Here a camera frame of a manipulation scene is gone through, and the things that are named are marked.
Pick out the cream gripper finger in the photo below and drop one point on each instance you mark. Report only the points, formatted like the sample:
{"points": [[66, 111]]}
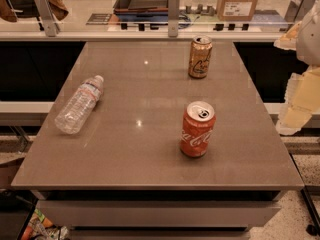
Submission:
{"points": [[288, 40], [302, 100]]}

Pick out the orange-gold soda can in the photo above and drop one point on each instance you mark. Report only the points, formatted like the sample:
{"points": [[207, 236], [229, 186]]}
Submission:
{"points": [[200, 54]]}

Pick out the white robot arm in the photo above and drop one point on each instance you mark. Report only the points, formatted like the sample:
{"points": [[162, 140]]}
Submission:
{"points": [[308, 41]]}

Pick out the red Coca-Cola can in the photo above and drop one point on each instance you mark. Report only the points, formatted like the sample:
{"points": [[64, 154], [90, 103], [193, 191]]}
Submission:
{"points": [[198, 121]]}

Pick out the right metal glass clamp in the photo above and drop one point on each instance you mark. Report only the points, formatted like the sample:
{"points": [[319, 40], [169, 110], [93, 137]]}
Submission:
{"points": [[298, 9]]}

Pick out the metal glass clamp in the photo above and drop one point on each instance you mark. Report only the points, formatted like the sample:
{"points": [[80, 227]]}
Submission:
{"points": [[50, 25], [298, 9], [173, 17]]}

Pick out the brown cardboard box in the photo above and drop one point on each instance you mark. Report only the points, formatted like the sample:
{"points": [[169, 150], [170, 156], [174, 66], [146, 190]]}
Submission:
{"points": [[236, 10]]}

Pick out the middle metal glass clamp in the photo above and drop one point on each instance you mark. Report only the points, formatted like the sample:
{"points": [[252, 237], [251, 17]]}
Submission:
{"points": [[173, 17]]}

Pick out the grey tray bin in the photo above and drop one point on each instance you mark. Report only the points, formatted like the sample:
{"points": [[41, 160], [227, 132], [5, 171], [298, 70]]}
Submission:
{"points": [[143, 0]]}

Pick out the clear plastic water bottle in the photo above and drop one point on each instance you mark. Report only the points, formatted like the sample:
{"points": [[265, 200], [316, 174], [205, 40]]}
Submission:
{"points": [[76, 111]]}

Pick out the left metal glass clamp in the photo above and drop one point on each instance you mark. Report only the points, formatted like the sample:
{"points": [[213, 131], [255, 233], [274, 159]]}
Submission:
{"points": [[50, 25]]}

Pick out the brown jacket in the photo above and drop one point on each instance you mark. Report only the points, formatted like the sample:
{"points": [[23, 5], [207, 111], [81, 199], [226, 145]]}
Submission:
{"points": [[11, 10]]}

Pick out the grey table drawer base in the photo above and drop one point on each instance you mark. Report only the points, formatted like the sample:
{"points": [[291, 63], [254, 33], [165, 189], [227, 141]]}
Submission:
{"points": [[159, 220]]}

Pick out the colourful trash items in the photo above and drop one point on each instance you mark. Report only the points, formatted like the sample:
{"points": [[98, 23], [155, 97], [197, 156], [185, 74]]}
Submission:
{"points": [[40, 227]]}

